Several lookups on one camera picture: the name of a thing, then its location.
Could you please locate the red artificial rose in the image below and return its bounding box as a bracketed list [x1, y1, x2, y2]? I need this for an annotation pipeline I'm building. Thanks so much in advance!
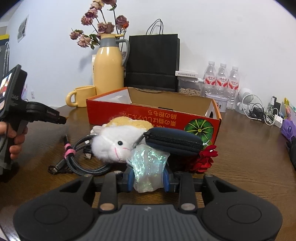
[190, 145, 218, 173]

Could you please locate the braided black cable bundle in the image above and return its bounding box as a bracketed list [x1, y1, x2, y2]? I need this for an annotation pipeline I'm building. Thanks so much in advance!
[48, 134, 112, 175]

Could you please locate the dark blue zip pouch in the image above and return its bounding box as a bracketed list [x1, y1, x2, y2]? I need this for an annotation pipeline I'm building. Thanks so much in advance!
[132, 127, 204, 154]

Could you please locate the white yellow plush hamster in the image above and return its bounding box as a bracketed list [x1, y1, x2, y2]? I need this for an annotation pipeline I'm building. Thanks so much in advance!
[91, 116, 153, 163]

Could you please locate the clear cotton swab container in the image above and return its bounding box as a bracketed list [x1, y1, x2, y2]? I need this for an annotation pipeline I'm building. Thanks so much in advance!
[108, 95, 132, 104]

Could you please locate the person left hand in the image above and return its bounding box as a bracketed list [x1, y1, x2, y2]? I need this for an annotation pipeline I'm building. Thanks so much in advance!
[1, 121, 28, 160]

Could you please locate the yellow ceramic mug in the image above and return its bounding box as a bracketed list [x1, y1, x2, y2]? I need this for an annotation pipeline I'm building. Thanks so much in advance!
[66, 85, 96, 108]

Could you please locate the red cardboard box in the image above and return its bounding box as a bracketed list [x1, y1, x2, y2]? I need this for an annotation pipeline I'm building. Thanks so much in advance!
[86, 87, 222, 145]

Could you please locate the yellow thermos jug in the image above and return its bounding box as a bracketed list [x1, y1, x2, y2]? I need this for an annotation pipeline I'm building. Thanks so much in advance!
[93, 34, 130, 95]

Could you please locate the small metal tin box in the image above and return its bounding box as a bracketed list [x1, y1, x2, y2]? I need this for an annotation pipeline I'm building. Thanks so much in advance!
[205, 93, 228, 113]

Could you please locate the clear snack container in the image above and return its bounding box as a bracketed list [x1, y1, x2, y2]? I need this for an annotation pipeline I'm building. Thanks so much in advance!
[178, 76, 204, 96]

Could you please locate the water bottle left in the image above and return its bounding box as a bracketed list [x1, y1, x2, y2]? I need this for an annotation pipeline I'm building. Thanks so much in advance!
[201, 61, 217, 97]

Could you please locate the water bottle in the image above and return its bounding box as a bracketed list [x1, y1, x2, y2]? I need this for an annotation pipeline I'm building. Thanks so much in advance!
[215, 63, 229, 97]
[201, 61, 217, 97]
[227, 66, 240, 109]

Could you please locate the dried pink rose bouquet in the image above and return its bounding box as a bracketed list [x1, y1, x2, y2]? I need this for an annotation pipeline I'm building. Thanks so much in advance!
[69, 1, 130, 49]

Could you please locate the water bottle middle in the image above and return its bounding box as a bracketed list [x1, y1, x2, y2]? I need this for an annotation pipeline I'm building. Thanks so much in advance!
[215, 63, 229, 97]

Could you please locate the white flat box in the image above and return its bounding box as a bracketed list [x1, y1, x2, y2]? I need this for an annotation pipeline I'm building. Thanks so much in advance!
[175, 70, 198, 78]

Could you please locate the black paper shopping bag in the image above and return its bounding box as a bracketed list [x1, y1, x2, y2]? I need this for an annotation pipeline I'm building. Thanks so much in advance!
[124, 19, 180, 92]

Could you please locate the water bottle right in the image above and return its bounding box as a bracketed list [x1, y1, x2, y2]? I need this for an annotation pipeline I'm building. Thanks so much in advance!
[227, 66, 240, 109]

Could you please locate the colourful snack packet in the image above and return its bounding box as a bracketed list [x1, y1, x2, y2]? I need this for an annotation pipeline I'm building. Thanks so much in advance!
[284, 97, 296, 123]

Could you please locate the tangle of charger cables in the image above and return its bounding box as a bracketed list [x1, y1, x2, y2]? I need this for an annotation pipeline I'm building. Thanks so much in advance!
[240, 93, 284, 128]

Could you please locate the white round camera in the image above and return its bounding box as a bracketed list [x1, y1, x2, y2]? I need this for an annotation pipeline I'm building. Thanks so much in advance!
[235, 88, 253, 114]

